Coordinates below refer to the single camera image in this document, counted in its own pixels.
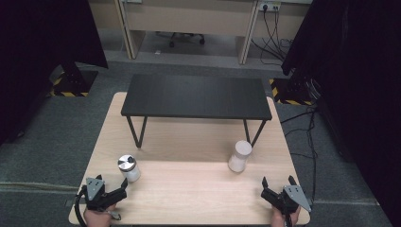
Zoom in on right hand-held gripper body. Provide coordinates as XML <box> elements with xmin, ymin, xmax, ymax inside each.
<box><xmin>273</xmin><ymin>183</ymin><xmax>313</xmax><ymax>216</ymax></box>

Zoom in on person's right hand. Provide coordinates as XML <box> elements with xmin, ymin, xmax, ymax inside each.
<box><xmin>270</xmin><ymin>203</ymin><xmax>302</xmax><ymax>227</ymax></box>

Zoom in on black stand base hazard tape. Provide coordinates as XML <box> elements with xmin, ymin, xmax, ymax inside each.
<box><xmin>269</xmin><ymin>67</ymin><xmax>317</xmax><ymax>107</ymax></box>
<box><xmin>46</xmin><ymin>61</ymin><xmax>99</xmax><ymax>98</ymax></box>

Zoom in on glass jar with metal lid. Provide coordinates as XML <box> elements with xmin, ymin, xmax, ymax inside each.
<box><xmin>117</xmin><ymin>153</ymin><xmax>142</xmax><ymax>183</ymax></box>

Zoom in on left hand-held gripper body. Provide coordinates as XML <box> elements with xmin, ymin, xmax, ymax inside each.
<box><xmin>81</xmin><ymin>176</ymin><xmax>112</xmax><ymax>212</ymax></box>

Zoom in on black floor cables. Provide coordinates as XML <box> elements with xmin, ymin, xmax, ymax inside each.
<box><xmin>279</xmin><ymin>105</ymin><xmax>319</xmax><ymax>203</ymax></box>

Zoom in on beige office desk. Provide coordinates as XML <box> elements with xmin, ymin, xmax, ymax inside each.
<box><xmin>87</xmin><ymin>0</ymin><xmax>314</xmax><ymax>66</ymax></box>

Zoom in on black office chair base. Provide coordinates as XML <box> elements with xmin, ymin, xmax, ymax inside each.
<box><xmin>155</xmin><ymin>30</ymin><xmax>206</xmax><ymax>49</ymax></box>

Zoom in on person's left hand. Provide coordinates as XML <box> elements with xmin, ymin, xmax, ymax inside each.
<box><xmin>82</xmin><ymin>203</ymin><xmax>117</xmax><ymax>227</ymax></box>

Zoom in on black shelf rack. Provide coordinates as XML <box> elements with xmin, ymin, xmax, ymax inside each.
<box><xmin>120</xmin><ymin>74</ymin><xmax>273</xmax><ymax>150</ymax></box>

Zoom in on glass jar with white lid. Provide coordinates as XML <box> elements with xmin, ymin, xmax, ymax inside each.
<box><xmin>227</xmin><ymin>139</ymin><xmax>253</xmax><ymax>174</ymax></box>

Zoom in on black curtain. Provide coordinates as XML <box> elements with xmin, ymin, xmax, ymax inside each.
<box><xmin>281</xmin><ymin>0</ymin><xmax>401</xmax><ymax>227</ymax></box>
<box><xmin>0</xmin><ymin>0</ymin><xmax>110</xmax><ymax>147</ymax></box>

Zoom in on white wall socket strip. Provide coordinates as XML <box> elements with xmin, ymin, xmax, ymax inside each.
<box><xmin>257</xmin><ymin>0</ymin><xmax>282</xmax><ymax>13</ymax></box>

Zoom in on black cables under desk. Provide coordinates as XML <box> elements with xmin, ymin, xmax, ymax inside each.
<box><xmin>250</xmin><ymin>6</ymin><xmax>295</xmax><ymax>66</ymax></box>

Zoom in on left hand-held gripper cable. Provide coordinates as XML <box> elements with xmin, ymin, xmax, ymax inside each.
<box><xmin>74</xmin><ymin>184</ymin><xmax>89</xmax><ymax>227</ymax></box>

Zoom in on grey cord loop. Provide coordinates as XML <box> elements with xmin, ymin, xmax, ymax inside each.
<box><xmin>106</xmin><ymin>209</ymin><xmax>123</xmax><ymax>221</ymax></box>

